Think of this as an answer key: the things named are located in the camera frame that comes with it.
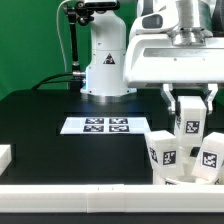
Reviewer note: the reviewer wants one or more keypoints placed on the white round stool seat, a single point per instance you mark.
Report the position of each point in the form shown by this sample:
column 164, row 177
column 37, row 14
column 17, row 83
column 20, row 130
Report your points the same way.
column 187, row 178

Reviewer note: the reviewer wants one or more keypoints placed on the paper sheet with markers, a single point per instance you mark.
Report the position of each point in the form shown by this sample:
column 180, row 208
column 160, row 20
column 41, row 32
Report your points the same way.
column 105, row 125

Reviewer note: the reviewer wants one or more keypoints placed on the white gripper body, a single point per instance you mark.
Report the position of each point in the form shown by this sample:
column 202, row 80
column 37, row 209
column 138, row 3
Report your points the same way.
column 160, row 52

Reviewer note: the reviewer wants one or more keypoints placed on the white front rail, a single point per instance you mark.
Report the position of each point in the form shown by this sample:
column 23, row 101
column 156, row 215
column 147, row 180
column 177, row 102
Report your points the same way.
column 111, row 198

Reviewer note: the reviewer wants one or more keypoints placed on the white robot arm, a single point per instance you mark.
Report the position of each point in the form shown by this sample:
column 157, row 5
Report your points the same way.
column 105, row 71

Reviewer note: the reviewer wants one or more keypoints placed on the white left rail block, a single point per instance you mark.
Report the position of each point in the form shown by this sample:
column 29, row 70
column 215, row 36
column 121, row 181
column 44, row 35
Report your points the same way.
column 5, row 157

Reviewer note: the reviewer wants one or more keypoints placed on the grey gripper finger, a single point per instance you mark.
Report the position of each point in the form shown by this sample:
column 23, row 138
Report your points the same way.
column 166, row 93
column 210, row 92

